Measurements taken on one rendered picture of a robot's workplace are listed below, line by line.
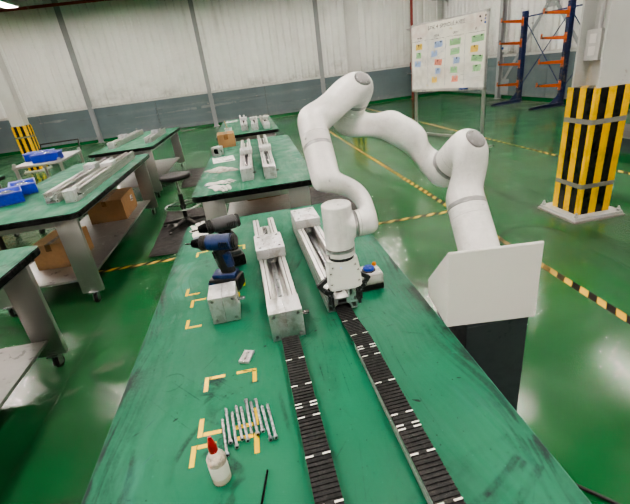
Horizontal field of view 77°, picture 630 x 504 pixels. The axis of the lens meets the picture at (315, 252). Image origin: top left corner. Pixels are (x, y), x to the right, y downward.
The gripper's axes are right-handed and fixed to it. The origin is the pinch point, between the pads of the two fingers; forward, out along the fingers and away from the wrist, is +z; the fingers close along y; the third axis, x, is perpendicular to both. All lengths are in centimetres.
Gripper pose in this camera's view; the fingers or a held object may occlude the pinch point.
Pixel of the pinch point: (345, 300)
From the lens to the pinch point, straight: 124.1
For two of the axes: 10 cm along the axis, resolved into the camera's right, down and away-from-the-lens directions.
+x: -1.9, -3.9, 9.0
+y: 9.7, -1.9, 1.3
